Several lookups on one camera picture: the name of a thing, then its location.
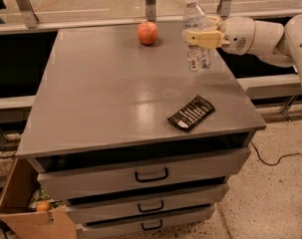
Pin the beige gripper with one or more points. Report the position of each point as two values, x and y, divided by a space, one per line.
238 35

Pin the clear plastic water bottle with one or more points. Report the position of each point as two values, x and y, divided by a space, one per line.
193 23

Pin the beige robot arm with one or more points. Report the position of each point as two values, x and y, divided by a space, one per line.
272 43

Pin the red apple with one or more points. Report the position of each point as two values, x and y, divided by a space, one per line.
147 32

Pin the black snack bar wrapper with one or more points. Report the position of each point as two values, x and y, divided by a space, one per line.
192 114

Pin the grey drawer cabinet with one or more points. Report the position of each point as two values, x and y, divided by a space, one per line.
105 99

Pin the middle grey drawer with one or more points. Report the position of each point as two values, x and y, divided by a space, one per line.
130 204

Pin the bottom grey drawer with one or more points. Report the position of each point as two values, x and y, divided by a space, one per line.
148 223

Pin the green packet in box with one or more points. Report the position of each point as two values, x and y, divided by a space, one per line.
39 195

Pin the orange fruit in box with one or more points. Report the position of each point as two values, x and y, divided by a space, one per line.
43 206

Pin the cardboard box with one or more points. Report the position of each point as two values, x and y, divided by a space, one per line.
20 218

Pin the right metal railing bracket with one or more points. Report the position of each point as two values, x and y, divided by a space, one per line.
224 8

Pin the metal railing bracket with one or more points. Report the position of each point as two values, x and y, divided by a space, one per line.
28 14
224 8
151 10

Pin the middle metal railing bracket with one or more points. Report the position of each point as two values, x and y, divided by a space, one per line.
151 10

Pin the left metal railing bracket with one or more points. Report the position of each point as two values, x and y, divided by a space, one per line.
28 14

